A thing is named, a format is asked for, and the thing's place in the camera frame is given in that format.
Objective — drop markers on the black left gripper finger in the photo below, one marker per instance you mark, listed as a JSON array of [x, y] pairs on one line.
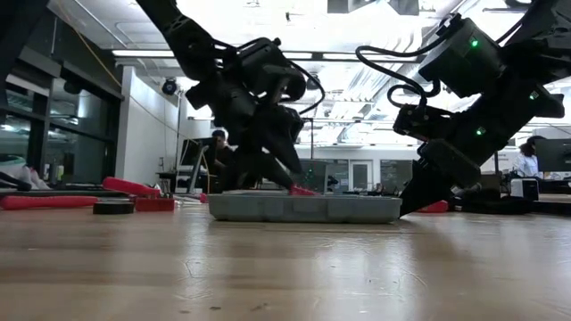
[[285, 151], [267, 167]]

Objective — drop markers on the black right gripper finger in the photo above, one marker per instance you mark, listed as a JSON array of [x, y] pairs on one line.
[[437, 178]]

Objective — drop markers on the red tape measure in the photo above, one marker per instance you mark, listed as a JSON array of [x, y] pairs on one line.
[[439, 207]]

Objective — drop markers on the grey plastic tool case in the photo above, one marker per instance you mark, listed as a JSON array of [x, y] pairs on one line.
[[303, 209]]

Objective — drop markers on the black tape roll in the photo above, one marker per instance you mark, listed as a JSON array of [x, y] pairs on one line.
[[113, 208]]

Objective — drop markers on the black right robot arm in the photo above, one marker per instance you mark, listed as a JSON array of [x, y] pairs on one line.
[[535, 53]]

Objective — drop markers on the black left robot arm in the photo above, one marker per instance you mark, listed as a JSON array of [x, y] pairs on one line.
[[192, 44]]

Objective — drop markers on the grey box with green lights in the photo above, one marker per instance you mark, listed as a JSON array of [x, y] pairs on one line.
[[317, 178]]

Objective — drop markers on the person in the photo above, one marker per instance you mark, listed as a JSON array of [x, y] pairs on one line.
[[528, 162], [219, 136]]

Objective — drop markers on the white box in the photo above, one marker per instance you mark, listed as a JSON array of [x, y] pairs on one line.
[[525, 189]]

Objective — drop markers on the black monitor on stand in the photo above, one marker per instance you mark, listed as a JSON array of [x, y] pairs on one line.
[[192, 151]]

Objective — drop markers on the black safety glasses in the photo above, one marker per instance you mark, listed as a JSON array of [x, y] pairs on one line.
[[166, 192]]

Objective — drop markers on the white cloth bundle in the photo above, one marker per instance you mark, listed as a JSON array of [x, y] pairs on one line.
[[18, 171]]

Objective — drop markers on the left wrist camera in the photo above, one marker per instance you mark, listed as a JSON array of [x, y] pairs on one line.
[[287, 125]]

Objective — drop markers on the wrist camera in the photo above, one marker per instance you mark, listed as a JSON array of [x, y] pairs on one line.
[[287, 125], [424, 122]]

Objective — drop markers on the black ceiling dome camera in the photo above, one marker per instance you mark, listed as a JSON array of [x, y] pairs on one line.
[[313, 82]]

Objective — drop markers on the black background rig frame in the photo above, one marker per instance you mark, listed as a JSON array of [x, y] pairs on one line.
[[311, 138]]

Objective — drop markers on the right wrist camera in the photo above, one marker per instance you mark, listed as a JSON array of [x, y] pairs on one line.
[[424, 122]]

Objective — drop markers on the black round wall camera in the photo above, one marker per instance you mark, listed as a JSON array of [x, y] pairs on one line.
[[169, 87]]

